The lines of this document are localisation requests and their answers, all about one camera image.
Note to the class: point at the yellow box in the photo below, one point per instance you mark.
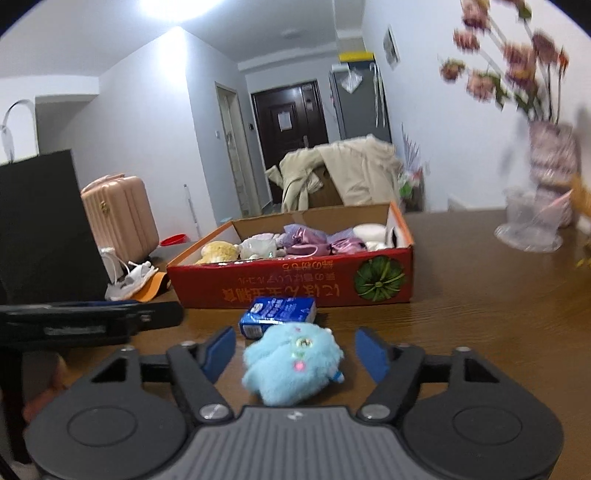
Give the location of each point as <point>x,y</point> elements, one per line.
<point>355,56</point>

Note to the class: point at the orange flat card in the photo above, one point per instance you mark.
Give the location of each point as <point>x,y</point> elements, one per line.
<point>154,288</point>

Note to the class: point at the clear plastic cup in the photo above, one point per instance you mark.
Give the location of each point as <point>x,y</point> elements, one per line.
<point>526,226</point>

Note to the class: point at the brown paper bag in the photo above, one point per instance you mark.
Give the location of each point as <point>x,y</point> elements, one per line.
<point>581,194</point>

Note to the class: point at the white soft cap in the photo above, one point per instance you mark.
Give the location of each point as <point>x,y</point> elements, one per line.
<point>369,235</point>

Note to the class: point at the dark brown entrance door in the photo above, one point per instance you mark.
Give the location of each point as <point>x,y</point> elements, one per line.
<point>295,147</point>

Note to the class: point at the person's left hand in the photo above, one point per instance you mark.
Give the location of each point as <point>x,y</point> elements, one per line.
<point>46,387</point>

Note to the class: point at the grey refrigerator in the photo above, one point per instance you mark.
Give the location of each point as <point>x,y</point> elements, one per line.
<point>360,110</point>

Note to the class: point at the bright ceiling lamp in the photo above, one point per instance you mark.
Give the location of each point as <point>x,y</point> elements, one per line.
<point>180,9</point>

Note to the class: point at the beige coat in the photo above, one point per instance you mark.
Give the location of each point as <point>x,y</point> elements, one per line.
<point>364,175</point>

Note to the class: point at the pink satin cloth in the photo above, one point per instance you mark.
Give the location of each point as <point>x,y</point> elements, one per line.
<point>323,247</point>

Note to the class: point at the white folded umbrella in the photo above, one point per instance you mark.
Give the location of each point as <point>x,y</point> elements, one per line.
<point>380,97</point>

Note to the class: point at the red orange cardboard box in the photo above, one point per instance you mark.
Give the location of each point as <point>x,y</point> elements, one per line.
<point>286,286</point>

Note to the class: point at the clear plastic bag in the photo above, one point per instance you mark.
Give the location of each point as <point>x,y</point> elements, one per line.
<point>351,82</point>

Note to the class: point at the pink straw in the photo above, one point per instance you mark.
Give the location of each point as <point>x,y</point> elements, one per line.
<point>556,205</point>

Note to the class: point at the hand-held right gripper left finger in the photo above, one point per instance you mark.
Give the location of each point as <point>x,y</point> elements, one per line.
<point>219,355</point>

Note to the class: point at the yellow plush toy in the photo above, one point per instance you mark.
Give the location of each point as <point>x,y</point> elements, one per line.
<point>219,251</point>

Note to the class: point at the red bucket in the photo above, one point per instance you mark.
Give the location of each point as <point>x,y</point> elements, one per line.
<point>174,240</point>

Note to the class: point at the wall poster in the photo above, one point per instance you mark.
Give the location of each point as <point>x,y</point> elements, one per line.
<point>391,46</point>

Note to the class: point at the black paper bag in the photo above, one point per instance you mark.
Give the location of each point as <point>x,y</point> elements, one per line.
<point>41,230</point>

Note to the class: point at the white wall heater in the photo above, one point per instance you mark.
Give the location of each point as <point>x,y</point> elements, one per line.
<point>456,203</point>

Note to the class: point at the light blue plush toy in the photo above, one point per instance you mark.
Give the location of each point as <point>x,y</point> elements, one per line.
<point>291,364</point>

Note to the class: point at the pink fuzzy vase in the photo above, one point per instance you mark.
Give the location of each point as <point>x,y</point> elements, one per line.
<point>551,161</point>

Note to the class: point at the blue milk carton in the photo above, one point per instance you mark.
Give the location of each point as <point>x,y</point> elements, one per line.
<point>279,316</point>

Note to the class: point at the dried pink roses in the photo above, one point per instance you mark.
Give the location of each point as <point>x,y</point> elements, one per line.
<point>512,60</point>

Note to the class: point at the white paper notice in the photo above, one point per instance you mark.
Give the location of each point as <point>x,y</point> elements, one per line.
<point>284,120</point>

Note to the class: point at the pink suitcase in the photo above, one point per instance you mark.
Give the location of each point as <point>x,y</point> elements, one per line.
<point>122,221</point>

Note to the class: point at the brown chair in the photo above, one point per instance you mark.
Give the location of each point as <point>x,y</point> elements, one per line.
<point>328,191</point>

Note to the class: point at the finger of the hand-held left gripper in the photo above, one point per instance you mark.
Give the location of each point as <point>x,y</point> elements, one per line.
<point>152,314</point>

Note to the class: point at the white mop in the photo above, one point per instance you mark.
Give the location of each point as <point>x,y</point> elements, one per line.
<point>191,212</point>

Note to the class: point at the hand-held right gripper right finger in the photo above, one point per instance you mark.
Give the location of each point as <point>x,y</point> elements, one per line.
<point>371,355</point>

